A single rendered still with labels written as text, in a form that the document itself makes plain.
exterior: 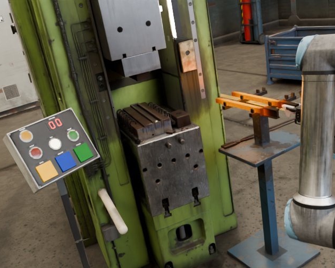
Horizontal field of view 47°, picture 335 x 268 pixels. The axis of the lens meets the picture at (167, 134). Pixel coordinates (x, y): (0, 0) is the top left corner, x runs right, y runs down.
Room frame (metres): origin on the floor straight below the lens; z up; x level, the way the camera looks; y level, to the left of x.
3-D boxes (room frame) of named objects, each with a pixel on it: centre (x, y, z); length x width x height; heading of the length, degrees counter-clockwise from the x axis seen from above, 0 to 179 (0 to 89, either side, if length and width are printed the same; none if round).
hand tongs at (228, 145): (2.11, -0.57, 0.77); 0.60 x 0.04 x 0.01; 113
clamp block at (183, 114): (2.10, -0.09, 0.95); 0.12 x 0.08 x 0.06; 19
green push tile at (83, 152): (1.71, 0.41, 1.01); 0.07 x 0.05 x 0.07; 134
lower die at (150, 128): (2.19, 0.13, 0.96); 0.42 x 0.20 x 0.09; 19
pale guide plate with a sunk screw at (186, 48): (2.21, -0.19, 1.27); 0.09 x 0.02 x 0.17; 109
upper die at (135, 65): (2.19, 0.13, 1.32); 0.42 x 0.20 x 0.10; 19
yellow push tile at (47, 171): (1.57, 0.55, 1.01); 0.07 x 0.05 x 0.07; 134
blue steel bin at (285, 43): (5.35, -2.26, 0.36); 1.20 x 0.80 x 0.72; 35
